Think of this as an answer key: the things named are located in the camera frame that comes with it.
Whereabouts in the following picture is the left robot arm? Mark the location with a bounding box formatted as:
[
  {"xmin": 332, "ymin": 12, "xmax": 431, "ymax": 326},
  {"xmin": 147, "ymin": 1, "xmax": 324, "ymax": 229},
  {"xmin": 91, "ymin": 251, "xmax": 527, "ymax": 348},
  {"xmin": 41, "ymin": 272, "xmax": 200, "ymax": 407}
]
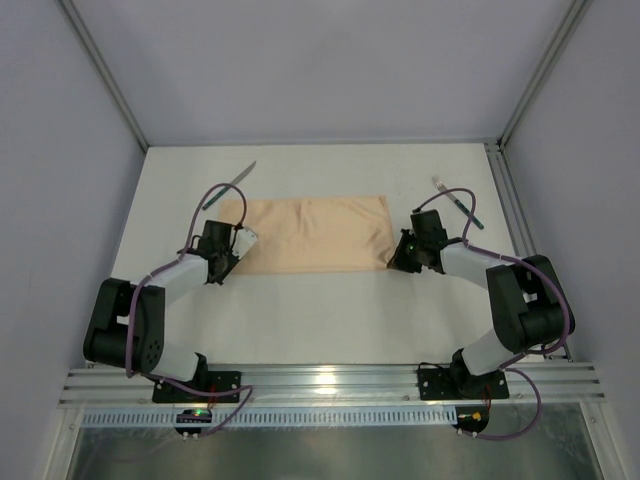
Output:
[{"xmin": 83, "ymin": 220, "xmax": 258, "ymax": 392}]

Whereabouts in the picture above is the green handled fork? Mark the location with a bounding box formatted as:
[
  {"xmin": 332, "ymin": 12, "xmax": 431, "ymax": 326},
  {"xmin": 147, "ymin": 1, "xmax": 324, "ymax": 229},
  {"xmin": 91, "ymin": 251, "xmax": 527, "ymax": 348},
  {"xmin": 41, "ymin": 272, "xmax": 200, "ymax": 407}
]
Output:
[{"xmin": 432, "ymin": 175, "xmax": 485, "ymax": 230}]

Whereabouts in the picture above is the aluminium post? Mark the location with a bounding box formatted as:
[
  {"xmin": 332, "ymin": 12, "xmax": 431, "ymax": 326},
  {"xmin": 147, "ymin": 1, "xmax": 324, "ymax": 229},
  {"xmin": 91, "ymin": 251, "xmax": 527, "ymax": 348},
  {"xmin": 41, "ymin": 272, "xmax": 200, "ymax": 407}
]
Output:
[
  {"xmin": 497, "ymin": 0, "xmax": 593, "ymax": 149},
  {"xmin": 56, "ymin": 0, "xmax": 150, "ymax": 153}
]

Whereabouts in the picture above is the right controller board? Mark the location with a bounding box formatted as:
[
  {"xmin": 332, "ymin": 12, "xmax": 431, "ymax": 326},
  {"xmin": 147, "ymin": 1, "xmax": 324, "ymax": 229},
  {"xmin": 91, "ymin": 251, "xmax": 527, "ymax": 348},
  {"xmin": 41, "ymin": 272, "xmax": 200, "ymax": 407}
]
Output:
[{"xmin": 453, "ymin": 408, "xmax": 490, "ymax": 438}]

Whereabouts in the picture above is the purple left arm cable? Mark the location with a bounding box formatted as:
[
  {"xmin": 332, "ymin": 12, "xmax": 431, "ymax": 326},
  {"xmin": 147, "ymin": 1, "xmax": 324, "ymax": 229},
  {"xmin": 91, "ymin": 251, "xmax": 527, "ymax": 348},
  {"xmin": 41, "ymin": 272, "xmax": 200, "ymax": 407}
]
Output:
[{"xmin": 123, "ymin": 182, "xmax": 254, "ymax": 464}]

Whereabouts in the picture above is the left controller board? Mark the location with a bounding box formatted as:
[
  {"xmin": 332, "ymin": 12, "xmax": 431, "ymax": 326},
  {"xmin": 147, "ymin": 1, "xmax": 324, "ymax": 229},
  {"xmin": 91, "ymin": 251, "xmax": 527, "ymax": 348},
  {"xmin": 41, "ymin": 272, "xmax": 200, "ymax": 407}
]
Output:
[{"xmin": 173, "ymin": 408, "xmax": 213, "ymax": 440}]

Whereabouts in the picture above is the controller board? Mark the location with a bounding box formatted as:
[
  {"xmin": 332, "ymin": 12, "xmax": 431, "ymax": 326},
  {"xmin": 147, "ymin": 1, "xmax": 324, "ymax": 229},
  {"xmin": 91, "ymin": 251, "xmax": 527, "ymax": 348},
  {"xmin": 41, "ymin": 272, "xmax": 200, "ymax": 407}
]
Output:
[
  {"xmin": 453, "ymin": 408, "xmax": 490, "ymax": 438},
  {"xmin": 173, "ymin": 408, "xmax": 213, "ymax": 440}
]

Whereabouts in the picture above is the slotted cable duct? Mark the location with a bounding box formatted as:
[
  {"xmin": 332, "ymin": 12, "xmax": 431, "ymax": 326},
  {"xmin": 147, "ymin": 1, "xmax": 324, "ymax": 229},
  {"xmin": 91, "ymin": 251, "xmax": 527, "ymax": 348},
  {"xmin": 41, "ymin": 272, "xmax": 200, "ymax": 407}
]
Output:
[{"xmin": 81, "ymin": 405, "xmax": 456, "ymax": 428}]

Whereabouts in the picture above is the green handled knife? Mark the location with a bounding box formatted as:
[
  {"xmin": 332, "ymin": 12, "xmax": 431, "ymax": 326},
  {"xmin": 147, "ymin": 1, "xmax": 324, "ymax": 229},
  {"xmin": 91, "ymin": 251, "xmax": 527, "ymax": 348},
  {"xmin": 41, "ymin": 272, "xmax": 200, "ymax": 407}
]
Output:
[{"xmin": 202, "ymin": 161, "xmax": 256, "ymax": 211}]

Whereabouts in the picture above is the beige cloth napkin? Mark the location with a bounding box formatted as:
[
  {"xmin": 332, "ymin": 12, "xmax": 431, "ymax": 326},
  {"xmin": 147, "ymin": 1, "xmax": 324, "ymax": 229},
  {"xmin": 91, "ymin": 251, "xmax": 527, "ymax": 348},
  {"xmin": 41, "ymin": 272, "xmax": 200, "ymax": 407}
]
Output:
[{"xmin": 234, "ymin": 196, "xmax": 395, "ymax": 275}]

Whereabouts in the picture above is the aluminium frame rail right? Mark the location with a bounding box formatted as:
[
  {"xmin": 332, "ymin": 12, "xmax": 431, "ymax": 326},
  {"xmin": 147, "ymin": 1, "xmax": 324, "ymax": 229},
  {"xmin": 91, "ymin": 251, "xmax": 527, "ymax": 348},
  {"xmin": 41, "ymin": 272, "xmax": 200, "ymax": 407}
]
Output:
[{"xmin": 482, "ymin": 141, "xmax": 574, "ymax": 361}]

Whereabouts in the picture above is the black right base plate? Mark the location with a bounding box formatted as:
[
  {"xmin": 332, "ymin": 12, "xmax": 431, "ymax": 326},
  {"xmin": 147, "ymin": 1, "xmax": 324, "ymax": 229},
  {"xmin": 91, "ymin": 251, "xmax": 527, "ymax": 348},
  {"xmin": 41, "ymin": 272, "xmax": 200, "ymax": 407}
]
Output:
[{"xmin": 416, "ymin": 364, "xmax": 510, "ymax": 401}]

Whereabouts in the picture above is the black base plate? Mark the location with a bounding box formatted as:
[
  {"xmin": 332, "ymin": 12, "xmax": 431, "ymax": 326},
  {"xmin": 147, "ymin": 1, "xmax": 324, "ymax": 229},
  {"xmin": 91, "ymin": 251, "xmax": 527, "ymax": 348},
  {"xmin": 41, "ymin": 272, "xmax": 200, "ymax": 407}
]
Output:
[
  {"xmin": 416, "ymin": 364, "xmax": 510, "ymax": 401},
  {"xmin": 152, "ymin": 370, "xmax": 242, "ymax": 404}
]

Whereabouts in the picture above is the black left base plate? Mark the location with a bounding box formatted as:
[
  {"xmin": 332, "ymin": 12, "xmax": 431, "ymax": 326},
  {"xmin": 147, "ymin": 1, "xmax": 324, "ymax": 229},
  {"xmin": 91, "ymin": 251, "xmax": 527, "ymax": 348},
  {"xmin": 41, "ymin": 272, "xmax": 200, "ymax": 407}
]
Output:
[{"xmin": 152, "ymin": 370, "xmax": 242, "ymax": 404}]

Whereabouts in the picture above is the right rear aluminium post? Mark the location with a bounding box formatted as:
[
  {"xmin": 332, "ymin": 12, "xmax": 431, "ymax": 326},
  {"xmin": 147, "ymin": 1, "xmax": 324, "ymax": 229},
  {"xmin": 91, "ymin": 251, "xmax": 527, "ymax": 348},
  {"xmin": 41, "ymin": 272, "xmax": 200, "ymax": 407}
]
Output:
[{"xmin": 497, "ymin": 0, "xmax": 593, "ymax": 149}]

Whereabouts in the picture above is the front aluminium rail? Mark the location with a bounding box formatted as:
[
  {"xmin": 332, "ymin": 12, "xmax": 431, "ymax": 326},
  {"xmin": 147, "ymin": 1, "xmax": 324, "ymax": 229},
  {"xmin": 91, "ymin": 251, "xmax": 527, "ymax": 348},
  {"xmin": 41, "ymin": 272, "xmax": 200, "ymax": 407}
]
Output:
[{"xmin": 58, "ymin": 361, "xmax": 606, "ymax": 408}]

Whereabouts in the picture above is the left rear aluminium post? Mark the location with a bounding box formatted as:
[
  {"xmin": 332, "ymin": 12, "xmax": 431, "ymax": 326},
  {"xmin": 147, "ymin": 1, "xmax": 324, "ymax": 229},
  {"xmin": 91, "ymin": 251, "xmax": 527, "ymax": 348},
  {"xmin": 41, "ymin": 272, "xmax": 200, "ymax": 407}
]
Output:
[{"xmin": 56, "ymin": 0, "xmax": 150, "ymax": 153}]

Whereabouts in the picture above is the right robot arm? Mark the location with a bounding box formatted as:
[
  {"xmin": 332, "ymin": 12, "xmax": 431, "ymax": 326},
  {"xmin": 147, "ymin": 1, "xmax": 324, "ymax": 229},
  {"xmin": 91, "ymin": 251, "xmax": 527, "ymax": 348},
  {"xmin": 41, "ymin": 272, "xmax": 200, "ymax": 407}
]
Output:
[{"xmin": 387, "ymin": 210, "xmax": 575, "ymax": 400}]

